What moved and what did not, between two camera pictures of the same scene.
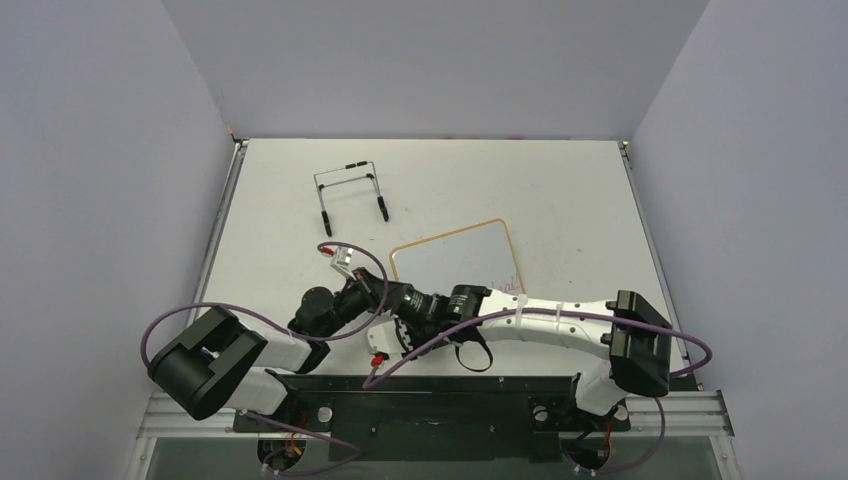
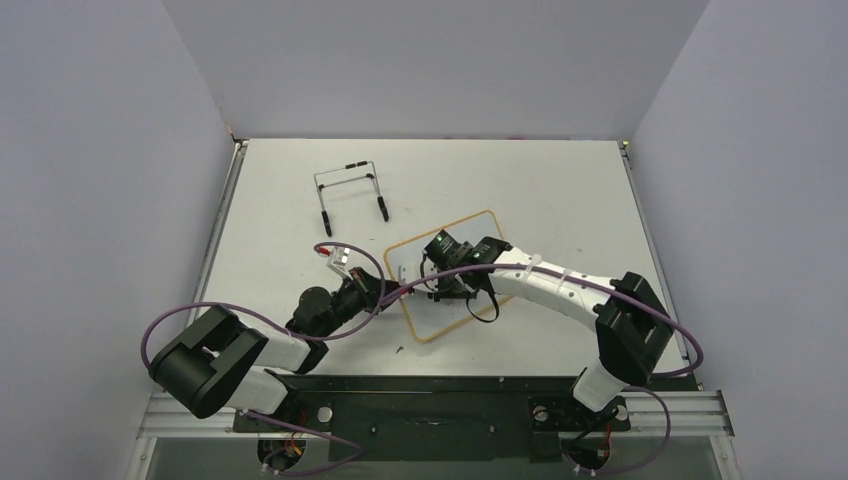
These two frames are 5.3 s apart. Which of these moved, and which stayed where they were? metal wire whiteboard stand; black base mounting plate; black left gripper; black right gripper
Moved: black right gripper
Stayed: metal wire whiteboard stand; black base mounting plate; black left gripper
